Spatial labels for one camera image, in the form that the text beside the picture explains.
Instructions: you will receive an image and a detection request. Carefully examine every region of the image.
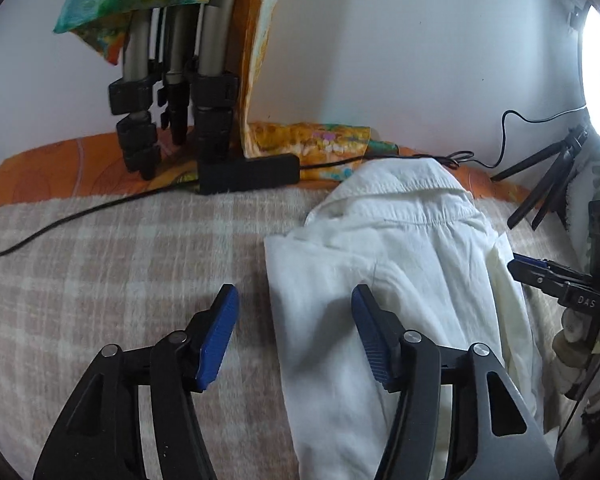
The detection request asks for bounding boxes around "white shirt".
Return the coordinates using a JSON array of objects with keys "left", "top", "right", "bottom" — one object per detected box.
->
[{"left": 264, "top": 159, "right": 546, "bottom": 480}]

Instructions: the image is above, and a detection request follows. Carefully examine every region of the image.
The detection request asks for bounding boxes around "green white striped cloth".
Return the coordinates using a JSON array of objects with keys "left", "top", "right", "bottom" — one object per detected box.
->
[{"left": 567, "top": 152, "right": 600, "bottom": 273}]

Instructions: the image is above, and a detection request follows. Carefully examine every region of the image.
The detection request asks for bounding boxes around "black ring light cable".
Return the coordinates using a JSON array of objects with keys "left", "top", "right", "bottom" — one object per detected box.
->
[{"left": 300, "top": 106, "right": 591, "bottom": 172}]

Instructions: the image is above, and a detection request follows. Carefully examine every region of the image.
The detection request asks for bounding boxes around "pink plaid blanket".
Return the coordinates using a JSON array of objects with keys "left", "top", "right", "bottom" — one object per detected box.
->
[{"left": 0, "top": 187, "right": 596, "bottom": 480}]

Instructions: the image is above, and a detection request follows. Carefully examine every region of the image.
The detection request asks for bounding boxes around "black power cable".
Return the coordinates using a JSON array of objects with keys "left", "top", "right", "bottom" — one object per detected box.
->
[{"left": 0, "top": 180, "right": 206, "bottom": 260}]

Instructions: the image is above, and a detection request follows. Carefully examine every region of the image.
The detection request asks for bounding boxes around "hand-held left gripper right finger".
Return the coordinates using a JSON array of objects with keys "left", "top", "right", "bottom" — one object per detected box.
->
[{"left": 351, "top": 284, "right": 561, "bottom": 480}]

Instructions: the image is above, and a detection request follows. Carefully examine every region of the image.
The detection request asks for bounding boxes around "person's right hand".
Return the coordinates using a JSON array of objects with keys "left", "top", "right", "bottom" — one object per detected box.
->
[{"left": 552, "top": 305, "right": 600, "bottom": 411}]

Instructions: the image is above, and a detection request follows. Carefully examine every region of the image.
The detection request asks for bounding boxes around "white ring light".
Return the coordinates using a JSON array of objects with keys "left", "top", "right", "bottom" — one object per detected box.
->
[{"left": 570, "top": 2, "right": 600, "bottom": 151}]

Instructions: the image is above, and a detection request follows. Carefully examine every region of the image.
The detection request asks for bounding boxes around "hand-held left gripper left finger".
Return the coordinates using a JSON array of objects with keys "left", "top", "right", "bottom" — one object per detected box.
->
[{"left": 32, "top": 284, "right": 241, "bottom": 480}]

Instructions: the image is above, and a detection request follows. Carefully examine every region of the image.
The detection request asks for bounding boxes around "orange bed sheet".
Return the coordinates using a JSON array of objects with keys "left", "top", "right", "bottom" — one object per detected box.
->
[{"left": 0, "top": 125, "right": 531, "bottom": 208}]

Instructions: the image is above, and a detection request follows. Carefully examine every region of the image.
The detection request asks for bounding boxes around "grey camera tripod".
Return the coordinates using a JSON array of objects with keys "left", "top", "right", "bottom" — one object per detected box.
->
[{"left": 107, "top": 0, "right": 241, "bottom": 196}]

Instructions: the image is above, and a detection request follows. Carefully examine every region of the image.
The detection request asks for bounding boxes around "black rectangular box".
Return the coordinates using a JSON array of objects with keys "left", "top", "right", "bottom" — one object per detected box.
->
[{"left": 198, "top": 155, "right": 301, "bottom": 195}]

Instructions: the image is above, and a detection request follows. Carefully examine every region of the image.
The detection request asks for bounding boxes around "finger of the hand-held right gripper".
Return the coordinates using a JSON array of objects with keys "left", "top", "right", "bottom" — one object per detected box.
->
[
  {"left": 507, "top": 260, "right": 570, "bottom": 295},
  {"left": 511, "top": 254, "right": 556, "bottom": 273}
]

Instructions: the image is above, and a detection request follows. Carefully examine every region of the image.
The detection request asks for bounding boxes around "small black tripod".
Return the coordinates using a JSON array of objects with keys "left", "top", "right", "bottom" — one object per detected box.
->
[{"left": 491, "top": 127, "right": 588, "bottom": 231}]

